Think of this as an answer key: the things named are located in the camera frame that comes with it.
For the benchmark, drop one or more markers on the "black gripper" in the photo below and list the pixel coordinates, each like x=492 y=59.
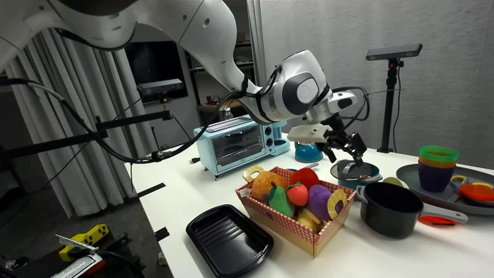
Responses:
x=341 y=135

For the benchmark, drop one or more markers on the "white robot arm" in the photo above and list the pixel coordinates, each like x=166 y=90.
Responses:
x=195 y=31

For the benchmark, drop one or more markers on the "blue toy pot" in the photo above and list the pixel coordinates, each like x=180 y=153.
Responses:
x=356 y=184

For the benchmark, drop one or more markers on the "blue toy kettle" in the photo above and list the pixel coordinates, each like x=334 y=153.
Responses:
x=308 y=155

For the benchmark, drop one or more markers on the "red toy tomato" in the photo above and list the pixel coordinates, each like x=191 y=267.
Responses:
x=305 y=176

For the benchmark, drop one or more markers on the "toy slice purple centre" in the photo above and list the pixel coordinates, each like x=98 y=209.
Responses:
x=338 y=203

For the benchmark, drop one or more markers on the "purple toy fruit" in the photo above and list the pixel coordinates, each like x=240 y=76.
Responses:
x=319 y=201

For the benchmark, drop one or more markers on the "pale green toy slice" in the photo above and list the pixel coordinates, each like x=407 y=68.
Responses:
x=396 y=181

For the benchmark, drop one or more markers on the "red toy fruit green leaf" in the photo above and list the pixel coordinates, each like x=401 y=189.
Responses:
x=297 y=195

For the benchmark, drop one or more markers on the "black tripod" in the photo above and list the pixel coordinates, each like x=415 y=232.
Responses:
x=390 y=102

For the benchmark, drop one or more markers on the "dark grey plate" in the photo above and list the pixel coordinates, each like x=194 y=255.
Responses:
x=412 y=179

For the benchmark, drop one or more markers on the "yellow toy banana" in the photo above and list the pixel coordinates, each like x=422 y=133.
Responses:
x=308 y=221

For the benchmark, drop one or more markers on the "green toy pear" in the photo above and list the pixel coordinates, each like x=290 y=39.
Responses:
x=282 y=203

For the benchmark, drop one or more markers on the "orange toy fruit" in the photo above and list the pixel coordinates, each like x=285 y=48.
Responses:
x=268 y=186

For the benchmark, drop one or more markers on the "orange toy cup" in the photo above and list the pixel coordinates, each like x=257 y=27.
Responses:
x=438 y=164

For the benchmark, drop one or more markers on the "green toy cup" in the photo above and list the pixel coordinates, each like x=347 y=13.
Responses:
x=439 y=153

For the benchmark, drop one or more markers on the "purple toy cup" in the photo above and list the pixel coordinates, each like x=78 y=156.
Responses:
x=435 y=179

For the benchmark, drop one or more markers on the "basket of toy fruit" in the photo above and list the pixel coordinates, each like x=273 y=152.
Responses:
x=288 y=226

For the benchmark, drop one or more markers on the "light blue toaster oven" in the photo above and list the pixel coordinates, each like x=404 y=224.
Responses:
x=233 y=147

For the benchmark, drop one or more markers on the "flat red toy piece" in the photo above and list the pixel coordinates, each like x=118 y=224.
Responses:
x=438 y=221

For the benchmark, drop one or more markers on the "grey backdrop curtain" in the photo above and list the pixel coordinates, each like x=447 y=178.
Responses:
x=453 y=93

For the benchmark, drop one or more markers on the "orange-red toy slice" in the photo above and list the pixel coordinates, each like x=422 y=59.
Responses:
x=476 y=193

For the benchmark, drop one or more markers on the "black plastic tray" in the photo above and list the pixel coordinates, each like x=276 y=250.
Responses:
x=226 y=241

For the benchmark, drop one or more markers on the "black monitor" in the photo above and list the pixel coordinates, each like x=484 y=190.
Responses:
x=155 y=62

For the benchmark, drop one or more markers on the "white pleated curtain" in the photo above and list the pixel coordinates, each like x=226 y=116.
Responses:
x=87 y=195

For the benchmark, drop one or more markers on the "yellow black hand tool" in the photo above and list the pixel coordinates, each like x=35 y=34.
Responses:
x=86 y=238

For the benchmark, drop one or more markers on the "silver red device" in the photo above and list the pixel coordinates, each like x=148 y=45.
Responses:
x=80 y=267

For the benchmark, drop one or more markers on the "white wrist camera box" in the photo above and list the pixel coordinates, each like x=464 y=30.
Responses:
x=307 y=135

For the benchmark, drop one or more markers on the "black stereo camera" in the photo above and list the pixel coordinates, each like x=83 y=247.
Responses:
x=163 y=90
x=395 y=51

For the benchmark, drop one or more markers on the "black table edge bracket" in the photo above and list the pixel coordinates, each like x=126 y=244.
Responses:
x=149 y=190
x=163 y=233

